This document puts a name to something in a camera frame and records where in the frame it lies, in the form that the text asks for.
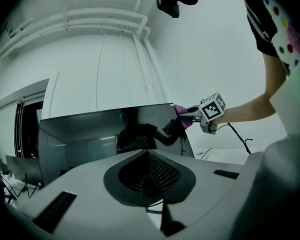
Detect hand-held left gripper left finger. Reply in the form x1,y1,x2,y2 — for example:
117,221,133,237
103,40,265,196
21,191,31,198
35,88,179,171
14,148,163,240

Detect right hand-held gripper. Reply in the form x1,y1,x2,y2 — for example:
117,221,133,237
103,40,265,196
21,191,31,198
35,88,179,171
178,91,227,135

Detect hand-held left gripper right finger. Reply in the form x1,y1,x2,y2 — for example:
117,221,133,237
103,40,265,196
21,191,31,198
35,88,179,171
147,148,245,240

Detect purple cloth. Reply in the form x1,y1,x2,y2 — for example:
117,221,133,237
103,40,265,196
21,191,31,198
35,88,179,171
173,104,191,131

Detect large curved black monitor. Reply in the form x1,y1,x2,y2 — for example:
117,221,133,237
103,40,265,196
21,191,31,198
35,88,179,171
38,102,196,185

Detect person's right forearm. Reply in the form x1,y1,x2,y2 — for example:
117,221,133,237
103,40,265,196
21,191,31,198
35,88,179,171
211,93,278,125

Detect dark window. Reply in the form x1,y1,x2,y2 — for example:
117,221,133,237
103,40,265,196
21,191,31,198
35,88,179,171
14,99,45,160

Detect person's black shirt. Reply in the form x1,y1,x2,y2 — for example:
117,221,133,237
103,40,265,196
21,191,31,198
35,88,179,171
241,0,291,77

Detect white spotted plush patch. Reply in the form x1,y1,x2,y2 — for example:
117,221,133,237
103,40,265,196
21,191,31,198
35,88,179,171
262,0,300,72

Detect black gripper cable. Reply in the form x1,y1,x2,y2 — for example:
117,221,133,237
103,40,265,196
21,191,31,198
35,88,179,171
212,122,253,155

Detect black monitor on wire stand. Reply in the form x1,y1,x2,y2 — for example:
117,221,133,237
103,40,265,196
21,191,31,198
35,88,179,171
5,154,44,188

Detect black head camera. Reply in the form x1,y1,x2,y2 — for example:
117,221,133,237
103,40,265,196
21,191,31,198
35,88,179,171
156,0,181,19

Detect white wall pipes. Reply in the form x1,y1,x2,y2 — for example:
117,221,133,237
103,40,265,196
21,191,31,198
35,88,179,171
0,7,166,106

